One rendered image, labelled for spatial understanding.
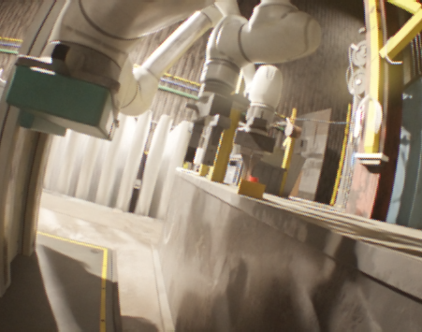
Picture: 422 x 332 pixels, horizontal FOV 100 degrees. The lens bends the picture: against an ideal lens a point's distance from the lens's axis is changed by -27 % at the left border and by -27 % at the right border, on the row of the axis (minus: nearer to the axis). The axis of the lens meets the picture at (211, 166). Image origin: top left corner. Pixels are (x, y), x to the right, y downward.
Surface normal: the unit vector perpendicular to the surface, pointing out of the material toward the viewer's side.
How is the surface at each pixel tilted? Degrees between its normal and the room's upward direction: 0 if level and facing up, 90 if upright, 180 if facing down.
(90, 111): 90
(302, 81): 90
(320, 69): 90
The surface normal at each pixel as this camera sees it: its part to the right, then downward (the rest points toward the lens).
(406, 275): -0.93, -0.25
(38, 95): 0.37, 0.07
